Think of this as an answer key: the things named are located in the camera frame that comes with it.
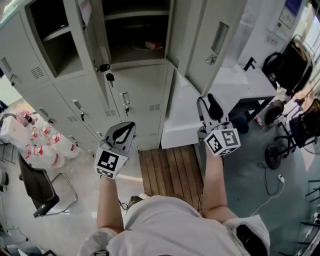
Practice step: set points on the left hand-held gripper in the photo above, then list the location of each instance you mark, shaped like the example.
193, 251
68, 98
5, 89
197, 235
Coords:
107, 162

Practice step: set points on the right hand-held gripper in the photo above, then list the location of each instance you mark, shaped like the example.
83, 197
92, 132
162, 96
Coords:
225, 141

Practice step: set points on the grey metal locker cabinet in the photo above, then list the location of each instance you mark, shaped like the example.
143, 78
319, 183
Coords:
140, 82

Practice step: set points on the person's left forearm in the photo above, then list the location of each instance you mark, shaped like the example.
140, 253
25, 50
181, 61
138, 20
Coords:
110, 205

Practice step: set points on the person's right forearm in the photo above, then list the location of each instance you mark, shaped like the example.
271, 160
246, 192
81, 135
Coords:
215, 190

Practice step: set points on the small door key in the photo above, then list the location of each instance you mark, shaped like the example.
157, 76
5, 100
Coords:
82, 115
127, 110

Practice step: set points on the dark bin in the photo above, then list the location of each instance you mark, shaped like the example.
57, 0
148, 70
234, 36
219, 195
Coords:
240, 125

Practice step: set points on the small red and white bottle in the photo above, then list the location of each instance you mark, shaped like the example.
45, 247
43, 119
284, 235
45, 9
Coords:
259, 120

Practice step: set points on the key bunch in door lock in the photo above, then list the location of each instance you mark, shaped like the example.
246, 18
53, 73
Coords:
211, 60

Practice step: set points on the wooden slat platform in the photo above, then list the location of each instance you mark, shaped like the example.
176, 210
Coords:
170, 170

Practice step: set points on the black faucet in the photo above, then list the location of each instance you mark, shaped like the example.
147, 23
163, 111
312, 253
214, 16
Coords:
249, 63

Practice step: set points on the brown bag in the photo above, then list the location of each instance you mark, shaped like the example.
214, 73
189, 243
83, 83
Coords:
273, 112

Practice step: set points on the person's olive trouser leg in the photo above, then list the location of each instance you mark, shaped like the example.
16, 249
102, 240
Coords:
135, 201

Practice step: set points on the cluster of clear water jugs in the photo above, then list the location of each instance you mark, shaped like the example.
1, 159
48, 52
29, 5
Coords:
50, 150

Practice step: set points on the white plastic bag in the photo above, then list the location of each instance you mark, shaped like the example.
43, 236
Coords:
281, 89

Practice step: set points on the black backpack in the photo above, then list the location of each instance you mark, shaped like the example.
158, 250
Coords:
272, 67

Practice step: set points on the black standing fan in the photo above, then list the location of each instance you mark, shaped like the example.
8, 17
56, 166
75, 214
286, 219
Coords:
273, 157

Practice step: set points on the small red and white box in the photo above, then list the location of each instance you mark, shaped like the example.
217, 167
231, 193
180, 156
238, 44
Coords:
151, 45

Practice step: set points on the white power strip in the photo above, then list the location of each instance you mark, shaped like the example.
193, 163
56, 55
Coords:
281, 178

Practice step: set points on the black hanging jacket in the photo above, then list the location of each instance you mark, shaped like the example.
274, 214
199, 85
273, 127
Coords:
296, 67

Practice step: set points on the person's white shirt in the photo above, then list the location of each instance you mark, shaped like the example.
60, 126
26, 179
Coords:
170, 225

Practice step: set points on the white cardboard box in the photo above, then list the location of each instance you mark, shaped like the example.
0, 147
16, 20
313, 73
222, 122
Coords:
12, 130

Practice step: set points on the white paper notice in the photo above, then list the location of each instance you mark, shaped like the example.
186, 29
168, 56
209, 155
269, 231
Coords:
84, 10

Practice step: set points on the white counter with dark frame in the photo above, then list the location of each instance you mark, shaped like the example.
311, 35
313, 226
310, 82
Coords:
180, 125

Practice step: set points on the black chair with chrome frame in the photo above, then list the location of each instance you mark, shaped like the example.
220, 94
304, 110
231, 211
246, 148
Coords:
37, 182

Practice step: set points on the small white wall sign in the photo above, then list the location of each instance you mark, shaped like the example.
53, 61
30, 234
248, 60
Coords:
272, 40

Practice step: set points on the blue wall poster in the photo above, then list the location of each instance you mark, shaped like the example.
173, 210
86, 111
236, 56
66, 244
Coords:
293, 5

